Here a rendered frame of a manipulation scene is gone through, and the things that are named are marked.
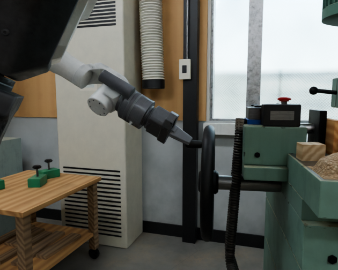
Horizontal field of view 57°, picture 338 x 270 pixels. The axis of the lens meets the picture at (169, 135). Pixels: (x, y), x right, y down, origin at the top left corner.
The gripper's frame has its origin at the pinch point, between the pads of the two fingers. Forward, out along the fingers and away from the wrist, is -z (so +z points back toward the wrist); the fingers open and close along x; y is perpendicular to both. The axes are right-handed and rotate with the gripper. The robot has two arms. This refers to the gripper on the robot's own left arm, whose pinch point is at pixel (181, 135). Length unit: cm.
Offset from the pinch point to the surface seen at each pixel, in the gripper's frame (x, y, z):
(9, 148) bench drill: -160, 0, 112
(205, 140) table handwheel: 14.0, -5.2, -5.8
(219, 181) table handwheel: 4.0, -7.5, -14.3
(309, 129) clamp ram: 16.3, 10.6, -25.6
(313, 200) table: 30.3, -13.7, -24.9
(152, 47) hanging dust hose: -82, 87, 50
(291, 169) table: 18.8, -3.2, -24.1
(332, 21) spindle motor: 29.7, 29.5, -16.5
